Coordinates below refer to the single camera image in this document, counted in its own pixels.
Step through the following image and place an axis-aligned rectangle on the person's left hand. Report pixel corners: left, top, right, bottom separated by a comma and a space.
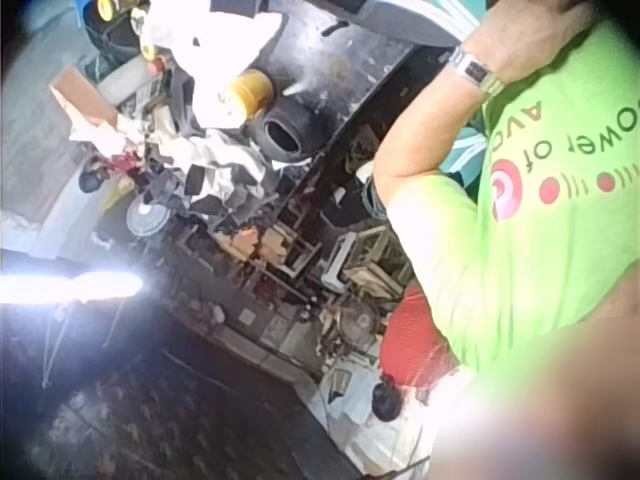
462, 0, 604, 84

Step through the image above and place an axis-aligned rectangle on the silver metal wristwatch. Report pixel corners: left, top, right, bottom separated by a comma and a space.
447, 45, 507, 102

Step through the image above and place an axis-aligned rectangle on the black workbench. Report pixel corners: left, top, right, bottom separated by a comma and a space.
249, 0, 454, 166

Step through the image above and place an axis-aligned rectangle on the black rubber tyre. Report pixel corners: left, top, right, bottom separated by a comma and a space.
254, 110, 314, 164

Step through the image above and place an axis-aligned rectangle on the yellow cylindrical filter canister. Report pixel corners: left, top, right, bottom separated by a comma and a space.
227, 68, 277, 122

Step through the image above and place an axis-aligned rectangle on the large white cloth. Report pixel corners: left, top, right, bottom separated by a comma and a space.
139, 0, 291, 132

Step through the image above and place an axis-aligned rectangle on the cluttered tool shelf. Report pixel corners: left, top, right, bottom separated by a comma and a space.
164, 149, 416, 364

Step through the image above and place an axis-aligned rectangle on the red plastic stool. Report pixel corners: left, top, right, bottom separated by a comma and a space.
379, 283, 460, 392

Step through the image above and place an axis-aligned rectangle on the crumpled white and black rag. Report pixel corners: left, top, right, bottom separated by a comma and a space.
185, 127, 275, 202

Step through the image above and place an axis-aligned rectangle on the small metal fan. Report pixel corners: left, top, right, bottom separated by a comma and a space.
333, 298, 385, 352

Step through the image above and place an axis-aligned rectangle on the grey round disc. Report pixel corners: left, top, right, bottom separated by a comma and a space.
124, 199, 172, 239

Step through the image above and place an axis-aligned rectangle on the red rag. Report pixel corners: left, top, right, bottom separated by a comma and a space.
102, 149, 146, 176

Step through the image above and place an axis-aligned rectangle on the brown cardboard piece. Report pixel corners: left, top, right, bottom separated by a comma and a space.
48, 64, 122, 127

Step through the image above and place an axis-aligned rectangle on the bright fluorescent lamp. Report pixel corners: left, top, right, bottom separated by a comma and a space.
0, 269, 147, 305

